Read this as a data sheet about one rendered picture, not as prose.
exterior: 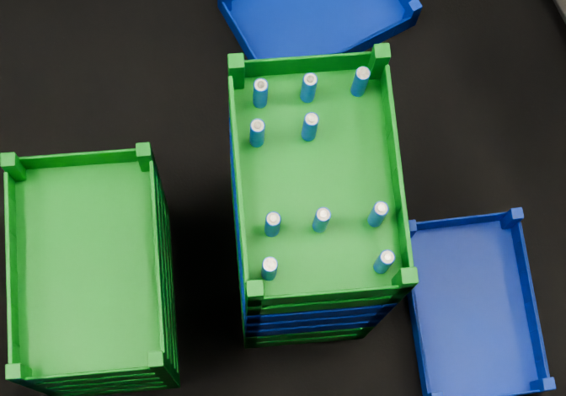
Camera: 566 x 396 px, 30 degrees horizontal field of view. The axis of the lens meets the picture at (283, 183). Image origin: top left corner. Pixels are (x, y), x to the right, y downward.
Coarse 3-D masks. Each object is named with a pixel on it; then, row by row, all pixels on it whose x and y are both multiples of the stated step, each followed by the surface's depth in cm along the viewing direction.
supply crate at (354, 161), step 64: (256, 64) 132; (320, 64) 134; (384, 64) 132; (320, 128) 135; (384, 128) 135; (256, 192) 132; (320, 192) 132; (384, 192) 133; (256, 256) 130; (320, 256) 130
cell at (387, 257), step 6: (384, 252) 124; (390, 252) 125; (378, 258) 125; (384, 258) 124; (390, 258) 124; (378, 264) 126; (384, 264) 124; (390, 264) 124; (378, 270) 129; (384, 270) 128
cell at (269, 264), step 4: (264, 260) 123; (268, 260) 123; (272, 260) 123; (276, 260) 123; (264, 264) 123; (268, 264) 123; (272, 264) 123; (276, 264) 123; (264, 268) 123; (268, 268) 123; (272, 268) 123; (276, 268) 123; (264, 272) 125; (268, 272) 124; (272, 272) 124; (264, 276) 127; (268, 276) 126; (272, 276) 127; (268, 280) 129
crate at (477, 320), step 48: (432, 240) 181; (480, 240) 181; (432, 288) 179; (480, 288) 179; (528, 288) 175; (432, 336) 177; (480, 336) 177; (528, 336) 177; (432, 384) 175; (480, 384) 175; (528, 384) 175
